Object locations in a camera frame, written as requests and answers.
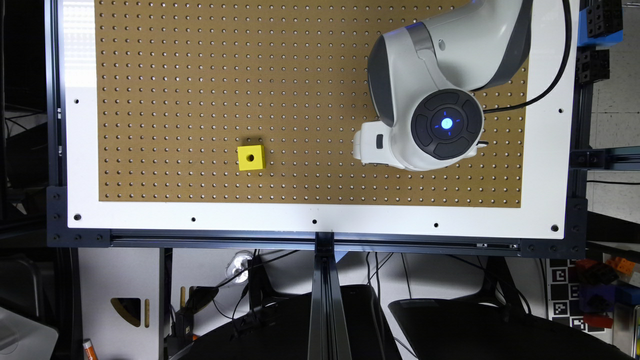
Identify black monitor left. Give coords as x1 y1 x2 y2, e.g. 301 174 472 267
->
183 284 401 360

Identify fiducial marker sheet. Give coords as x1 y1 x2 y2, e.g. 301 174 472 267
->
545 259 588 332

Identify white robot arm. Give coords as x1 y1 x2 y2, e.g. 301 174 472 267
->
353 0 533 172

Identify black monitor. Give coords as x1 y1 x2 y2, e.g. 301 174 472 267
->
183 284 401 360
389 299 629 360

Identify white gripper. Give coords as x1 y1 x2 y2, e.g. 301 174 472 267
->
353 121 400 167

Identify white cabinet panel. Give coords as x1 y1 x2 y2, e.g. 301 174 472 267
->
78 248 163 360

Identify black vertical aluminium strut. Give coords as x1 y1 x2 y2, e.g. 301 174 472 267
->
307 232 352 360

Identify black aluminium frame rail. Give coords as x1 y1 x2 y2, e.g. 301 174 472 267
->
47 187 587 259

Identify white table frame board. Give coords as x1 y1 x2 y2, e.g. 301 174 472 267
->
51 1 576 239

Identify brown perforated pegboard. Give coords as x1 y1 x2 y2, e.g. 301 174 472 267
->
95 0 528 208

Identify bin of coloured blocks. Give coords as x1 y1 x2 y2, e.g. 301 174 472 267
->
575 257 639 329

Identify blue and black block stack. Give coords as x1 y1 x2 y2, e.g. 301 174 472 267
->
576 0 623 84

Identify yellow block with hole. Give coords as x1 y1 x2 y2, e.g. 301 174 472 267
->
237 145 266 171

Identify black monitor right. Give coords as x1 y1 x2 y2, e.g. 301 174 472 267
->
389 299 629 360

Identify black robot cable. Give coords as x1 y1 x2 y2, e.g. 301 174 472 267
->
469 0 573 114

